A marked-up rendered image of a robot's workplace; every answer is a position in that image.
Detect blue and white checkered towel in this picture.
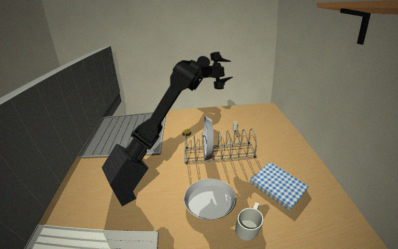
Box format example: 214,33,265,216
250,162,309,211

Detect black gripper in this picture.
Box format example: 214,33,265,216
206,52,233,89

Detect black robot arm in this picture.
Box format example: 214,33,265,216
123,56,225,162

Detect dark grey tiled splashback wall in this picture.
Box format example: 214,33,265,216
0,46,122,249

